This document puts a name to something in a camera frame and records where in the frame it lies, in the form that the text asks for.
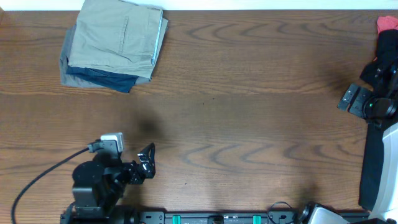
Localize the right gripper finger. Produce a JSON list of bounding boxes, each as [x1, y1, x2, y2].
[[337, 83, 359, 111], [348, 86, 373, 118]]

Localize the light khaki shorts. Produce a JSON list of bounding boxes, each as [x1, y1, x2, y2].
[[68, 0, 167, 79]]

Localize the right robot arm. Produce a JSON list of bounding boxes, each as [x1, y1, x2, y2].
[[295, 62, 397, 223]]

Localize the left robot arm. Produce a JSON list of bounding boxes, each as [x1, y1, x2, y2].
[[60, 140, 155, 224]]

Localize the red cloth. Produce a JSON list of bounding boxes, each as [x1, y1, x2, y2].
[[376, 16, 398, 34]]

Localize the folded navy blue shorts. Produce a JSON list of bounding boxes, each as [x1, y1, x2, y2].
[[67, 66, 138, 93]]

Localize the black garment at right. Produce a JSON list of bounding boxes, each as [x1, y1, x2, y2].
[[359, 30, 397, 210]]

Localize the folded grey shorts under navy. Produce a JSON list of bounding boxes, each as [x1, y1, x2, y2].
[[59, 25, 150, 88]]

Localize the left black cable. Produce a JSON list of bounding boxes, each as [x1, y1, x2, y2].
[[11, 147, 91, 224]]

